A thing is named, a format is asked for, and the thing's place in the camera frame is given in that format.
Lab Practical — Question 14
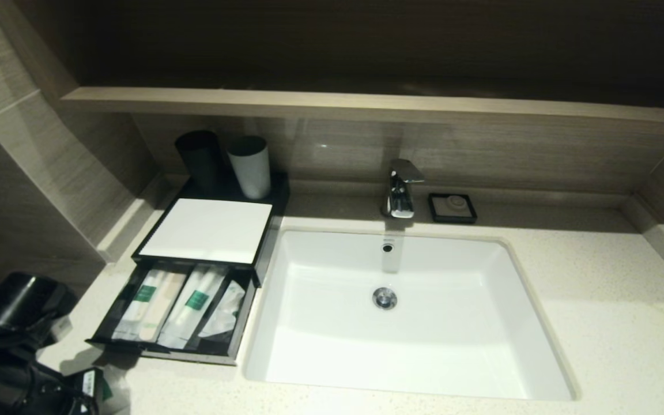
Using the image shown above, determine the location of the crumpled white translucent packet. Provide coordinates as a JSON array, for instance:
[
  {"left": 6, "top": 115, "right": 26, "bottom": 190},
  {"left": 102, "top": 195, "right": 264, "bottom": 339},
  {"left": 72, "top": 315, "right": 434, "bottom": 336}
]
[{"left": 198, "top": 280, "right": 247, "bottom": 338}]

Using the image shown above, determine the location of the long wooden wall shelf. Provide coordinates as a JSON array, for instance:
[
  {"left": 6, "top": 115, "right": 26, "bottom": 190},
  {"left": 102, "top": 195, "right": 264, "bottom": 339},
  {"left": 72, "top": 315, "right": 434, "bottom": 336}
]
[{"left": 62, "top": 88, "right": 664, "bottom": 129}]

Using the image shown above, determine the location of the chrome sink drain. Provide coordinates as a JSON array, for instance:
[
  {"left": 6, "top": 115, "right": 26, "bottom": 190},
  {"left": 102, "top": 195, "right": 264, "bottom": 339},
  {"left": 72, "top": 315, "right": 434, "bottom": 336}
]
[{"left": 372, "top": 287, "right": 398, "bottom": 311}]

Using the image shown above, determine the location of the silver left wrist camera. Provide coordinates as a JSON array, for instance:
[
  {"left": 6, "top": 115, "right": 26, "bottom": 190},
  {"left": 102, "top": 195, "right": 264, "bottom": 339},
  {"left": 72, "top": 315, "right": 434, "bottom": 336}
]
[{"left": 50, "top": 316, "right": 74, "bottom": 343}]

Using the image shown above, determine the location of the chrome faucet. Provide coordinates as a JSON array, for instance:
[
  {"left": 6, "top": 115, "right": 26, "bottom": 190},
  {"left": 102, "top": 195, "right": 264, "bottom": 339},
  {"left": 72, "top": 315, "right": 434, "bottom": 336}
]
[{"left": 381, "top": 160, "right": 425, "bottom": 220}]

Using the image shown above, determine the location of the white plate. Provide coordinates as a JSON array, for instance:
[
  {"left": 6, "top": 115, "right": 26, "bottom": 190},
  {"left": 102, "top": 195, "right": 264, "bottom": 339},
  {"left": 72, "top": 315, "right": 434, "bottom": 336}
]
[{"left": 139, "top": 199, "right": 274, "bottom": 265}]

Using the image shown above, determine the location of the shower cap packet green label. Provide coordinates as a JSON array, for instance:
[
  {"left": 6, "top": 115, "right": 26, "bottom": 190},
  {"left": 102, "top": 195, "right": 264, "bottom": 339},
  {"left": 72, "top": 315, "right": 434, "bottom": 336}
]
[{"left": 97, "top": 364, "right": 132, "bottom": 415}]

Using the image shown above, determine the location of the black compartment tray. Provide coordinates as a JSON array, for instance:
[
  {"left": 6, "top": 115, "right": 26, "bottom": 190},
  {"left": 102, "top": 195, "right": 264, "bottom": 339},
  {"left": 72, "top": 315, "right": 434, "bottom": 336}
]
[{"left": 86, "top": 258, "right": 256, "bottom": 366}]

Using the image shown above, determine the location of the black cup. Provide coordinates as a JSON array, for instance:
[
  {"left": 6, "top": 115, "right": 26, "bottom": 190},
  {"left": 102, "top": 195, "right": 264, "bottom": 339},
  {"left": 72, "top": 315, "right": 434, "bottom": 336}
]
[{"left": 175, "top": 130, "right": 224, "bottom": 194}]

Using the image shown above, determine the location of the black amenity drawer box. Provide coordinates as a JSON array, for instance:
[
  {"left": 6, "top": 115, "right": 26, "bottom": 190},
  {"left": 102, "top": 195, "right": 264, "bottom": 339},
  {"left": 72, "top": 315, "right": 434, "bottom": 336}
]
[{"left": 131, "top": 173, "right": 291, "bottom": 289}]

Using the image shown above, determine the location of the black square soap dish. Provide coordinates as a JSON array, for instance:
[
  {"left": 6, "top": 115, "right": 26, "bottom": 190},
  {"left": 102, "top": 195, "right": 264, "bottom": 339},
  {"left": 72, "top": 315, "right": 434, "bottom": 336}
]
[{"left": 428, "top": 193, "right": 477, "bottom": 225}]

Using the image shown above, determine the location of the white ceramic sink basin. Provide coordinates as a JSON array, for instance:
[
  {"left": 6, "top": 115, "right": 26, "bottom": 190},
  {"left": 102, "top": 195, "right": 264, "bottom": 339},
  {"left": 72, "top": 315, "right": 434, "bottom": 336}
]
[{"left": 244, "top": 229, "right": 578, "bottom": 401}]

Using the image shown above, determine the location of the clear packet with white tube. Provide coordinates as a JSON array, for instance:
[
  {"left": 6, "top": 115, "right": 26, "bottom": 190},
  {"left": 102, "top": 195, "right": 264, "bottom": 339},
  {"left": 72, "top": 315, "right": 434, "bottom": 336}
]
[{"left": 113, "top": 270, "right": 167, "bottom": 342}]

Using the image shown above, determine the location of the white cup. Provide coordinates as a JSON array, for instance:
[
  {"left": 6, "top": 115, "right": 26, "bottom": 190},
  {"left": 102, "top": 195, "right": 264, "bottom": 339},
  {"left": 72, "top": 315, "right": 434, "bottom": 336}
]
[{"left": 227, "top": 136, "right": 272, "bottom": 201}]

